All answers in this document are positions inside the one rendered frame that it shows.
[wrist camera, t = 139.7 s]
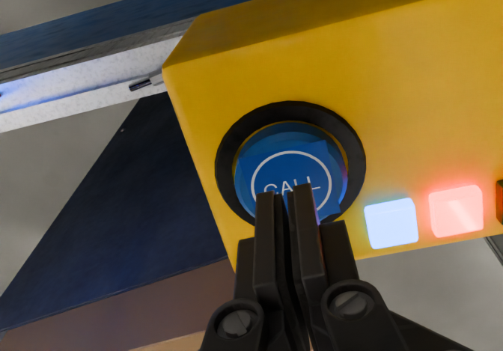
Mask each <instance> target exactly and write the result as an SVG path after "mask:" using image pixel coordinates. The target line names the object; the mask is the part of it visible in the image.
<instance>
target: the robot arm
mask: <svg viewBox="0 0 503 351"><path fill-rule="evenodd" d="M287 206H288V214H287V209H286V206H285V203H284V198H283V195H282V194H277V195H276V194H275V191H274V190H272V191H268V192H261V193H257V194H256V208H255V227H254V237H251V238H247V239H240V240H239V242H238V248H237V264H236V272H235V281H234V297H233V300H231V301H229V302H226V303H225V304H223V305H221V306H220V307H218V308H217V309H216V311H215V312H214V313H213V314H212V316H211V318H210V320H209V323H208V325H207V329H206V331H205V335H204V339H203V341H202V344H201V348H200V349H199V350H198V351H311V350H310V342H309V337H310V339H311V344H312V347H313V350H314V351H474V350H471V349H469V348H468V347H465V346H463V345H462V344H459V343H457V342H456V341H453V340H451V339H449V338H447V337H445V336H443V335H441V334H439V333H437V332H434V331H432V330H430V329H428V328H426V327H424V326H422V325H420V324H418V323H415V322H413V321H411V320H409V319H407V318H405V317H403V316H401V315H399V314H396V313H395V312H393V311H390V310H389V309H388V308H387V306H386V304H385V302H384V300H383V298H382V296H381V294H380V293H379V291H378V290H377V289H376V288H375V286H373V285H372V284H370V283H368V282H366V281H362V280H360V279H359V274H358V270H357V267H356V262H355V258H354V255H353V250H352V247H351V244H350V238H349V235H348V232H347V226H346V223H345V220H340V221H336V222H328V223H324V224H321V223H320V220H319V216H318V212H317V207H316V204H315V200H314V194H313V191H312V188H311V183H305V184H301V185H297V186H293V191H291V192H287Z"/></svg>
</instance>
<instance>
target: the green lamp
mask: <svg viewBox="0 0 503 351"><path fill-rule="evenodd" d="M496 218H497V219H498V221H499V222H500V223H501V225H503V180H498V181H496Z"/></svg>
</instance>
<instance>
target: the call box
mask: <svg viewBox="0 0 503 351"><path fill-rule="evenodd" d="M162 78H163V81H164V83H165V86H166V89H167V92H168V95H169V97H170V100H171V103H172V105H173V107H174V111H175V114H176V116H177V119H178V121H179V124H180V128H181V129H182V132H183V135H184V138H185V140H186V143H187V146H188V148H189V152H190V154H191V157H192V160H193V162H194V164H195V168H196V171H197V172H198V176H199V178H200V181H201V185H202V186H203V189H204V192H205V195H206V197H207V200H208V203H209V205H210V209H211V211H212V214H213V217H214V219H215V221H216V225H217V228H218V229H219V233H220V235H221V238H222V242H223V243H224V246H225V249H226V252H227V254H228V257H229V260H230V262H231V265H232V268H233V271H234V272H236V264H237V248H238V242H239V240H240V239H247V238H251V237H254V227H255V218H254V217H253V216H251V215H250V214H249V213H248V212H247V211H246V210H245V209H244V207H243V206H242V204H241V203H240V201H239V199H238V197H237V194H236V189H235V186H234V177H235V171H236V165H237V158H238V156H239V154H240V151H241V150H242V148H243V146H244V145H245V143H246V142H247V141H248V140H249V139H250V138H251V137H252V136H253V135H254V134H256V133H257V132H259V131H260V130H262V129H264V128H266V127H268V126H272V125H274V124H277V123H286V122H297V123H305V124H308V125H311V126H314V127H316V128H318V129H320V130H322V131H324V132H325V133H326V134H327V135H328V136H330V137H331V138H332V139H333V141H334V142H335V143H336V144H337V146H338V147H339V149H340V151H341V154H342V156H343V159H344V164H345V166H346V169H347V179H348V181H347V190H346V192H345V195H344V197H343V199H342V201H341V203H340V204H339V206H340V210H341V212H340V213H336V214H331V215H329V216H328V217H326V218H325V219H323V220H322V221H320V223H321V224H324V223H328V222H336V221H340V220H345V223H346V226H347V232H348V235H349V238H350V244H351V247H352V250H353V255H354V258H355V260H360V259H365V258H369V257H376V256H381V255H385V254H394V253H398V252H402V251H410V250H414V249H419V248H426V247H431V246H435V245H444V244H448V243H453V242H460V241H464V240H469V239H477V238H481V237H486V236H494V235H498V234H503V225H501V223H500V222H499V221H498V219H497V218H496V181H498V180H503V0H251V1H246V2H243V3H240V4H236V5H232V6H229V7H224V8H221V9H218V10H213V11H210V12H207V13H203V14H201V15H199V16H198V17H197V18H196V19H195V20H194V21H193V23H192V24H191V25H190V26H189V28H188V30H187V31H186V33H185V34H184V35H183V36H182V38H181V39H180V41H179V42H178V44H177V45H176V46H175V48H174V49H173V51H172V52H171V54H170V55H169V56H168V58H167V59H166V60H165V62H164V64H163V65H162ZM473 185H475V186H478V188H479V189H480V190H481V191H482V198H483V222H484V227H483V229H481V230H479V231H472V232H467V233H463V234H455V235H450V236H443V237H436V236H435V234H434V233H433V231H432V227H431V218H430V204H429V195H430V194H431V193H435V192H442V191H446V190H450V189H457V188H462V187H466V186H473ZM404 198H410V199H411V200H412V202H413V203H414V205H415V215H416V222H417V229H418V241H416V242H410V243H406V244H401V245H393V246H389V247H385V248H377V249H375V248H373V247H372V246H371V243H370V239H369V235H368V226H367V222H366V218H365V207H366V206H370V205H374V204H381V203H385V202H389V201H396V200H400V199H404Z"/></svg>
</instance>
